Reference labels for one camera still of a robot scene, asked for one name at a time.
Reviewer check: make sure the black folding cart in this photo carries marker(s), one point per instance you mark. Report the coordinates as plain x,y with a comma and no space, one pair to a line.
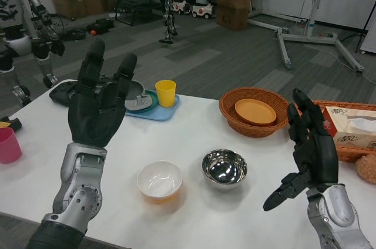
132,5

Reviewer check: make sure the brown teddy bear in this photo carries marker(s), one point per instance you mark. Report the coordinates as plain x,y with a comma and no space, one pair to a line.
367,169

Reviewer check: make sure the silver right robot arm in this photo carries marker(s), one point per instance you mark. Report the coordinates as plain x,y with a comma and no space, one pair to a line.
335,208

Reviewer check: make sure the orange plastic plate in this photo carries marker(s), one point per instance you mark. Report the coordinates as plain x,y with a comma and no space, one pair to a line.
255,112

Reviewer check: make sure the yellow plastic cup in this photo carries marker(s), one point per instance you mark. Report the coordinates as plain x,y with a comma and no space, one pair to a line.
166,93

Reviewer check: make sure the white wheeled gantry stand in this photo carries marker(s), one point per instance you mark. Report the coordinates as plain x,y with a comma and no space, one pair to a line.
308,37

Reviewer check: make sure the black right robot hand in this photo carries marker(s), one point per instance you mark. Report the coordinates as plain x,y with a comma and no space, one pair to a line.
320,161

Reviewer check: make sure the teal plastic plate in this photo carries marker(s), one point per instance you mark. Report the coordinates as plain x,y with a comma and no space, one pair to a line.
155,100

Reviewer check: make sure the open brown cardboard box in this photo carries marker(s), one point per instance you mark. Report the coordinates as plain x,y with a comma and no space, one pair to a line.
232,11

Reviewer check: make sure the long wicker basket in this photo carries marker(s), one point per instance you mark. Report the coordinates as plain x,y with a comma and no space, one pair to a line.
355,155

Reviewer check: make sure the black flat floor case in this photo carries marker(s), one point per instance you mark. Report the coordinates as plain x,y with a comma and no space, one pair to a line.
73,35

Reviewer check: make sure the shiny steel bowl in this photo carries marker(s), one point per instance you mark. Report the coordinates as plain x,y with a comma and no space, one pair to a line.
224,169

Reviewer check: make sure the white wheeled board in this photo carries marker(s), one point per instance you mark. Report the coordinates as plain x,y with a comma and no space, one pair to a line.
370,31

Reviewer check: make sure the white toy car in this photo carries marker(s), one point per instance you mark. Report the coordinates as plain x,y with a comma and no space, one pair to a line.
202,11
180,6

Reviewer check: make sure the pink plastic cup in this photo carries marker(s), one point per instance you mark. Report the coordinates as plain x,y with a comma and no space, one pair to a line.
8,147

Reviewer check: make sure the grey ribbed rubber container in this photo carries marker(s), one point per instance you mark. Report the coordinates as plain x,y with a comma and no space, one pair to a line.
138,103

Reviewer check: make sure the black floor bag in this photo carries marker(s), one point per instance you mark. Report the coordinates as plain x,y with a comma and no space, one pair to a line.
101,25

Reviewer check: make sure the small orange ball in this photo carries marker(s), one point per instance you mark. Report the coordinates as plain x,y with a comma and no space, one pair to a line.
93,32

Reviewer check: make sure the small black device yellow label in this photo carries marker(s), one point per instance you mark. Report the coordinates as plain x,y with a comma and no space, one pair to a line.
16,124

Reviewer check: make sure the round wicker basket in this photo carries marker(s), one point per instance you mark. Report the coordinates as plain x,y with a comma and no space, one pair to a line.
232,122

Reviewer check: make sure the white and orange plastic bowl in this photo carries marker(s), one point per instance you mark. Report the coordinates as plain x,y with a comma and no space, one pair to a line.
158,178

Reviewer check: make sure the light blue plastic tray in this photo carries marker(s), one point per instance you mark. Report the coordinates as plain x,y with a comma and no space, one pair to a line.
164,114

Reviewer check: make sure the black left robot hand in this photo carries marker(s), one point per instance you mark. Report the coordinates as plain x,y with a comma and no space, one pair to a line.
94,117

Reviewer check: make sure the printed tissue box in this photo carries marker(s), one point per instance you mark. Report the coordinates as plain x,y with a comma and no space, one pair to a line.
346,137

